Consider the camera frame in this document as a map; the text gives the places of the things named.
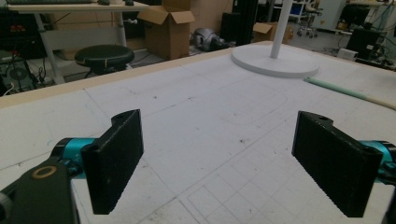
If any small white box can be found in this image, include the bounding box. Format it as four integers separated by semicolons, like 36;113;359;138
336;48;359;62

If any black round stool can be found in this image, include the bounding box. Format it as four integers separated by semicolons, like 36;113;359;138
74;44;135;76

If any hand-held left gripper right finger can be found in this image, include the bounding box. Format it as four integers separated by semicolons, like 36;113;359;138
290;110;396;218

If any green and cream stick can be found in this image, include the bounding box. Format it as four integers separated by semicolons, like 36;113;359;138
303;77;396;111

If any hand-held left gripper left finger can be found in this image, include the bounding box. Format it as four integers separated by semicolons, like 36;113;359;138
51;108;145;216

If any white-legged desk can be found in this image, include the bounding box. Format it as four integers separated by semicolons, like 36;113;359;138
6;0;151;86

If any silver grey helmet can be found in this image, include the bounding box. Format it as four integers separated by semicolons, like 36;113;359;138
191;27;230;52

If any large open cardboard box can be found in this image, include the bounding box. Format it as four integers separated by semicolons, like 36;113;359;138
136;0;196;62

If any small open cardboard box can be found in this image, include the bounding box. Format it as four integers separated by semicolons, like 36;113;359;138
252;21;294;45

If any white lamp stand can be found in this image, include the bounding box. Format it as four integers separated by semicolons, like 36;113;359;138
231;0;320;79

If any black speaker cabinet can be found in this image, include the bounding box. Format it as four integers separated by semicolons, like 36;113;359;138
219;0;260;47

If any black equipment rack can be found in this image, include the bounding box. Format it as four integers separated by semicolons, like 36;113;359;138
0;7;48;61

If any office chair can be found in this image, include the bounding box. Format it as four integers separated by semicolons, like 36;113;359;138
296;0;325;39

